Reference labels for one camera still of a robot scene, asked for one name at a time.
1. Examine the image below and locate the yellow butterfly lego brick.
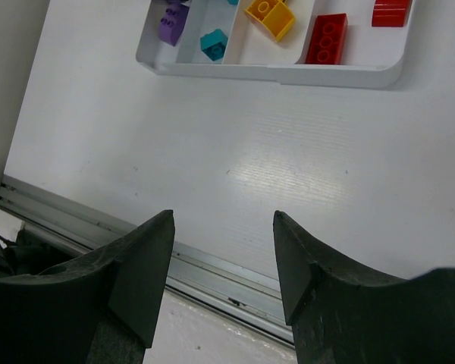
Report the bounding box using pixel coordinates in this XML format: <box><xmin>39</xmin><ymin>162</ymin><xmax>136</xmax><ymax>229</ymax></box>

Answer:
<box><xmin>244</xmin><ymin>0</ymin><xmax>296</xmax><ymax>42</ymax></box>

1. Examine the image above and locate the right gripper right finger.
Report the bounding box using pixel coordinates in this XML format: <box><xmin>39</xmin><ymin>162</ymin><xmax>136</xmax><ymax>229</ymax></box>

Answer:
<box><xmin>273</xmin><ymin>211</ymin><xmax>455</xmax><ymax>363</ymax></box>

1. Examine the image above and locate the aluminium frame rail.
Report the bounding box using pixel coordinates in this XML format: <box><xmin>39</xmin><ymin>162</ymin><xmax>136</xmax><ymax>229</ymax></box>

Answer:
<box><xmin>0</xmin><ymin>176</ymin><xmax>293</xmax><ymax>346</ymax></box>

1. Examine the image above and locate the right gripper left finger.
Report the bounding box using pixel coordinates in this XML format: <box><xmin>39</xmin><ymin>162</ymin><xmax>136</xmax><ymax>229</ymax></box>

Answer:
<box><xmin>0</xmin><ymin>209</ymin><xmax>175</xmax><ymax>364</ymax></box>

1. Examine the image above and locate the purple curved lego brick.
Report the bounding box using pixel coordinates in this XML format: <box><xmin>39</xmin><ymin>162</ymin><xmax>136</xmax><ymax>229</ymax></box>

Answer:
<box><xmin>158</xmin><ymin>2</ymin><xmax>190</xmax><ymax>46</ymax></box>

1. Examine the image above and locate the red rectangular lego brick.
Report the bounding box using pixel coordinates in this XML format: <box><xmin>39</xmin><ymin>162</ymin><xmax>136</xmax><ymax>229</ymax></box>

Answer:
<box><xmin>372</xmin><ymin>0</ymin><xmax>413</xmax><ymax>28</ymax></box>

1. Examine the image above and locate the white divided sorting tray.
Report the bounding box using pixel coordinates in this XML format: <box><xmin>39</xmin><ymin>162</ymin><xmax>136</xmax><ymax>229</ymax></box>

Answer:
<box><xmin>136</xmin><ymin>1</ymin><xmax>419</xmax><ymax>89</ymax></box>

